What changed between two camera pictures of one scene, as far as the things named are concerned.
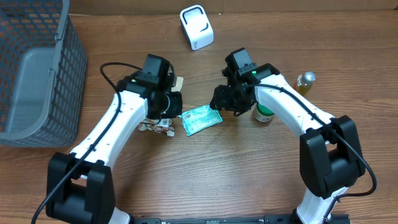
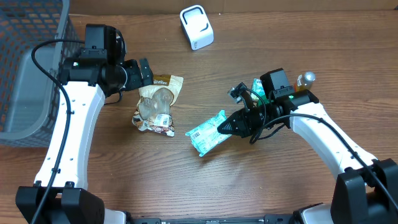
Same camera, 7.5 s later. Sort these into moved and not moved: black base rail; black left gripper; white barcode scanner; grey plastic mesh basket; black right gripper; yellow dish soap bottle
Moved: black left gripper; black right gripper
Not moved: black base rail; yellow dish soap bottle; grey plastic mesh basket; white barcode scanner
